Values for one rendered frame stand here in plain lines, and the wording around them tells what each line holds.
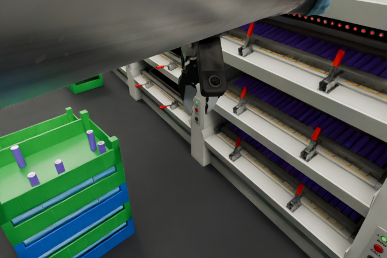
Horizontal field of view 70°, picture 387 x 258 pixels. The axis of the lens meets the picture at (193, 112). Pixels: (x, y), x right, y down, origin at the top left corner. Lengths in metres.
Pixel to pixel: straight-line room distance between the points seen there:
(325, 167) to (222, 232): 0.43
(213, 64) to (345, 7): 0.27
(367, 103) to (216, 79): 0.33
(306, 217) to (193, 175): 0.49
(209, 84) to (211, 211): 0.67
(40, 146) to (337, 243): 0.86
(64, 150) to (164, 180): 0.46
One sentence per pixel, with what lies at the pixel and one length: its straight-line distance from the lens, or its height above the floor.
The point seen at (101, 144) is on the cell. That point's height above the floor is 0.39.
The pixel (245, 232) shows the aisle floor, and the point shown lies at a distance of 1.04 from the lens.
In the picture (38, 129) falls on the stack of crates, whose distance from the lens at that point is 1.29.
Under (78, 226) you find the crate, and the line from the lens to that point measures 0.87.
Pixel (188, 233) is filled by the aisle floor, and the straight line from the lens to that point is 1.03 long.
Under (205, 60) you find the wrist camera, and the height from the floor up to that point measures 0.66.
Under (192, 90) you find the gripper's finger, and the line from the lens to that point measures 0.59.
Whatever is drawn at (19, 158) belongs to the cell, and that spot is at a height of 0.36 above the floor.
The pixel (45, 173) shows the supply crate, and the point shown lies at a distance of 0.84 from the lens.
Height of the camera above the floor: 0.85
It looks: 32 degrees down
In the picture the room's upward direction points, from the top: straight up
